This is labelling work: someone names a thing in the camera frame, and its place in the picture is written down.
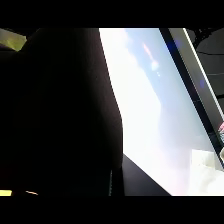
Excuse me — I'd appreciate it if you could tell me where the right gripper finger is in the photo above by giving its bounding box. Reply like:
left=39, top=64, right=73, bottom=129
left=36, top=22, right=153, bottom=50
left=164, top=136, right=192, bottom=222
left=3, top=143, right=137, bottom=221
left=111, top=153, right=172, bottom=197

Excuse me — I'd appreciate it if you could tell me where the black shirt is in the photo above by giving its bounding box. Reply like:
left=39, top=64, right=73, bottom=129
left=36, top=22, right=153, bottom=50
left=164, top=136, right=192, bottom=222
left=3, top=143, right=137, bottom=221
left=0, top=28, right=125, bottom=197

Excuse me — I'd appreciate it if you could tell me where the olive garment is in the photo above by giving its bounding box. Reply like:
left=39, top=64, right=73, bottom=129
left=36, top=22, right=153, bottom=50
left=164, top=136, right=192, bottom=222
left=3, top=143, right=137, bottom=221
left=0, top=28, right=28, bottom=52

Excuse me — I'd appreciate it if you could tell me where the silver frame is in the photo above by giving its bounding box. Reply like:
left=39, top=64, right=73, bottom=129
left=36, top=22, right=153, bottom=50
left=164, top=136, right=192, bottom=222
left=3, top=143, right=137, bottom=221
left=167, top=28, right=224, bottom=125

